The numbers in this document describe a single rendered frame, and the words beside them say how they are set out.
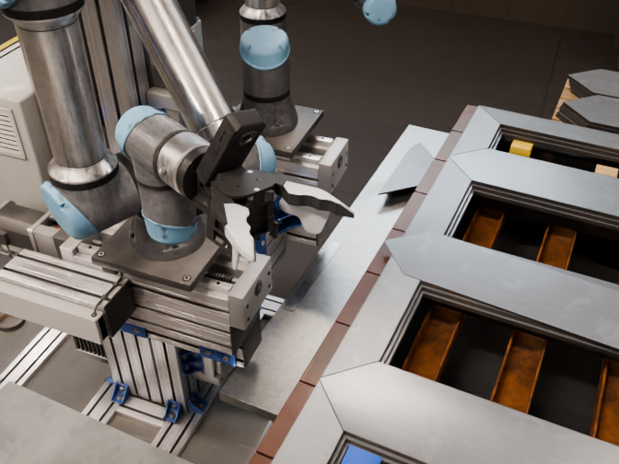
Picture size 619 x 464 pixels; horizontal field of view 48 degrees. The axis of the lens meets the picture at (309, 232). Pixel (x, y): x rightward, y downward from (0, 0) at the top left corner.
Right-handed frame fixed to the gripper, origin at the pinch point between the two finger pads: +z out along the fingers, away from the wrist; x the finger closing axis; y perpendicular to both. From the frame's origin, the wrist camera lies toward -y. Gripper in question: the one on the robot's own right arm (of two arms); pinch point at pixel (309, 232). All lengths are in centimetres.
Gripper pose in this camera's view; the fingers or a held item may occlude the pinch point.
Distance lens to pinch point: 74.9
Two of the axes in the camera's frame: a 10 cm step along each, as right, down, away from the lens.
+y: -1.0, 8.3, 5.5
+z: 6.8, 4.6, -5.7
